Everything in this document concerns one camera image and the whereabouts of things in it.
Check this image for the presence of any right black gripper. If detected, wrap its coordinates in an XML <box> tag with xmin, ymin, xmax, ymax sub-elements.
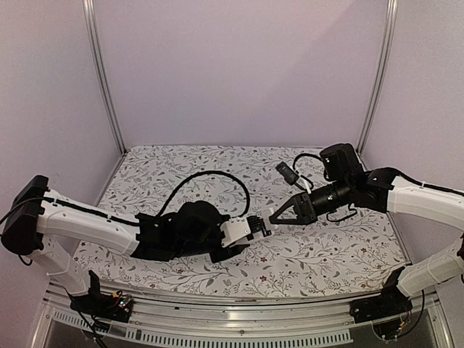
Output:
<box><xmin>270</xmin><ymin>177</ymin><xmax>352</xmax><ymax>225</ymax></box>

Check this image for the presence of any white remote control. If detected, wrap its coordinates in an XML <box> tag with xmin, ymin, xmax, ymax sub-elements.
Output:
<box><xmin>259</xmin><ymin>207</ymin><xmax>278</xmax><ymax>231</ymax></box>

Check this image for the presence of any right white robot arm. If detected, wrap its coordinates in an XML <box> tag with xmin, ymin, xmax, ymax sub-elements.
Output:
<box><xmin>268</xmin><ymin>144</ymin><xmax>463</xmax><ymax>316</ymax></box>

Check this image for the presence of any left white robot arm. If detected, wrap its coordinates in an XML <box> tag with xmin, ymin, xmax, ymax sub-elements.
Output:
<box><xmin>1</xmin><ymin>175</ymin><xmax>275</xmax><ymax>315</ymax></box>

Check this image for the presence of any floral patterned table mat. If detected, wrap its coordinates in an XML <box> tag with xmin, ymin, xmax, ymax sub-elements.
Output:
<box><xmin>73</xmin><ymin>145</ymin><xmax>408</xmax><ymax>298</ymax></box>

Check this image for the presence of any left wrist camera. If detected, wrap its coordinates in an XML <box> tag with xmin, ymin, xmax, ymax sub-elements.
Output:
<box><xmin>220</xmin><ymin>217</ymin><xmax>251</xmax><ymax>248</ymax></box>

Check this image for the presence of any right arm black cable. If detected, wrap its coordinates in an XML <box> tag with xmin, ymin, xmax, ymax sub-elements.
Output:
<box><xmin>292</xmin><ymin>152</ymin><xmax>323</xmax><ymax>182</ymax></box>

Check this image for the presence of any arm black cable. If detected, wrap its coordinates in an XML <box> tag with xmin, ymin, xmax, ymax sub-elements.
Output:
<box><xmin>159</xmin><ymin>170</ymin><xmax>251</xmax><ymax>218</ymax></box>
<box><xmin>292</xmin><ymin>152</ymin><xmax>323</xmax><ymax>182</ymax></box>

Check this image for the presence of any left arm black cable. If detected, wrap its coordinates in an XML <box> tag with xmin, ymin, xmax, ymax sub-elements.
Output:
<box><xmin>159</xmin><ymin>170</ymin><xmax>251</xmax><ymax>218</ymax></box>

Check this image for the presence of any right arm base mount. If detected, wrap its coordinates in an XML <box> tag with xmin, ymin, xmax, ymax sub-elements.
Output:
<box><xmin>349</xmin><ymin>267</ymin><xmax>413</xmax><ymax>340</ymax></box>

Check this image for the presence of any front aluminium rail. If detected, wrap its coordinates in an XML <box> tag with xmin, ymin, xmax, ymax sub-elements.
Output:
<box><xmin>31</xmin><ymin>282</ymin><xmax>457</xmax><ymax>347</ymax></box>

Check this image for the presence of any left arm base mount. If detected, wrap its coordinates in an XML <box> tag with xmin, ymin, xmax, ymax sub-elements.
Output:
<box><xmin>70</xmin><ymin>270</ymin><xmax>133</xmax><ymax>323</ymax></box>

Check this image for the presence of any right aluminium frame post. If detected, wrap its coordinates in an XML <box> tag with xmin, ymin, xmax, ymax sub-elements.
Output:
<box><xmin>356</xmin><ymin>0</ymin><xmax>398</xmax><ymax>157</ymax></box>

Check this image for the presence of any aluminium frame post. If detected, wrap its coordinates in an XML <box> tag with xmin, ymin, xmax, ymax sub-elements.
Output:
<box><xmin>82</xmin><ymin>0</ymin><xmax>127</xmax><ymax>155</ymax></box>
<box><xmin>356</xmin><ymin>0</ymin><xmax>398</xmax><ymax>157</ymax></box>

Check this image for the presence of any left aluminium frame post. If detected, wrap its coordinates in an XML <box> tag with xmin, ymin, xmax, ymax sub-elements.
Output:
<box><xmin>82</xmin><ymin>0</ymin><xmax>127</xmax><ymax>155</ymax></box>

